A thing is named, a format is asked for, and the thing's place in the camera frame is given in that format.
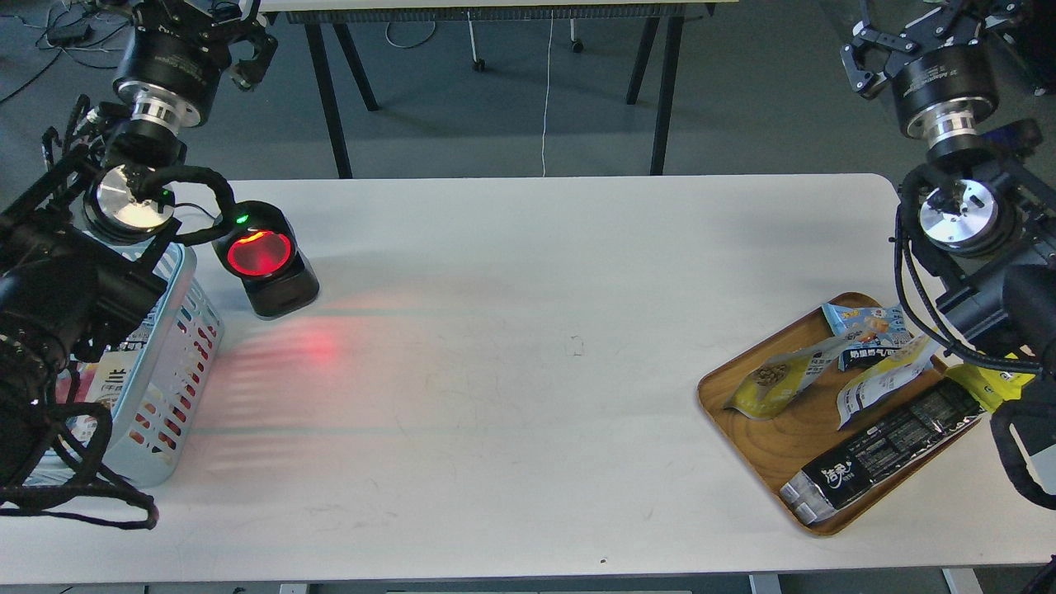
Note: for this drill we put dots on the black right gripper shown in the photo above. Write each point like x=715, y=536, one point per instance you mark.
x=936, y=66

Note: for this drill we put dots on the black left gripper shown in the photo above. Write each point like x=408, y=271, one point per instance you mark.
x=179, y=52

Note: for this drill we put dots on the yellow white chickpea snack pouch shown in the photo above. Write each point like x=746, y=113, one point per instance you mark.
x=770, y=388

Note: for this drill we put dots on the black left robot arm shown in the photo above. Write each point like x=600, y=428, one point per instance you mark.
x=80, y=247

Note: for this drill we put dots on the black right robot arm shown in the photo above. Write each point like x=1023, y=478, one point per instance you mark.
x=975, y=228

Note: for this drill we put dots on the blue snack packet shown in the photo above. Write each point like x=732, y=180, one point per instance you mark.
x=883, y=331

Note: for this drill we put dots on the white orange snack in basket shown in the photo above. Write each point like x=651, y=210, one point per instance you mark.
x=104, y=381

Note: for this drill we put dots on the yellow cartoon face snack packet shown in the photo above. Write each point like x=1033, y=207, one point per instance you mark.
x=991, y=388

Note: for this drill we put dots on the light blue plastic basket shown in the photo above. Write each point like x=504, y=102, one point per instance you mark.
x=155, y=414

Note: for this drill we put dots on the long black snack package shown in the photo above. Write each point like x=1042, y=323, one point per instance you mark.
x=860, y=465

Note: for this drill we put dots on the black barcode scanner red window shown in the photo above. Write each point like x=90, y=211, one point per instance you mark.
x=262, y=252

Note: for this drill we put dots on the wooden oval tray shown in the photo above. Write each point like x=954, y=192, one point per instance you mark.
x=776, y=449

